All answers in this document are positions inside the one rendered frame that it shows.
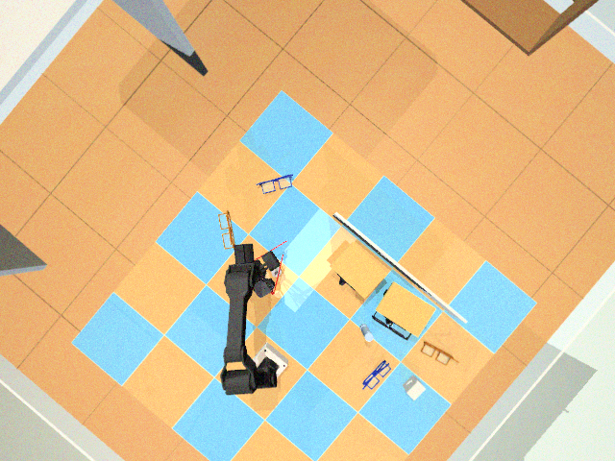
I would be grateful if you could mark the brown glasses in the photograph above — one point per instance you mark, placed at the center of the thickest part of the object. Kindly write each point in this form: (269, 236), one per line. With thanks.
(442, 357)

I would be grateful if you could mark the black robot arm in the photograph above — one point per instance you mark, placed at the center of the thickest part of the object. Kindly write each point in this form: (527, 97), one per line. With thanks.
(240, 281)

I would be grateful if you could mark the white rectangular panel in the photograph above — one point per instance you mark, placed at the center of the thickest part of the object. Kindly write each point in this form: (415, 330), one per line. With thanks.
(396, 265)

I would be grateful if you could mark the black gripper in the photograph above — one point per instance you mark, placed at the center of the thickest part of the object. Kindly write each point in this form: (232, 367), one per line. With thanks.
(270, 261)

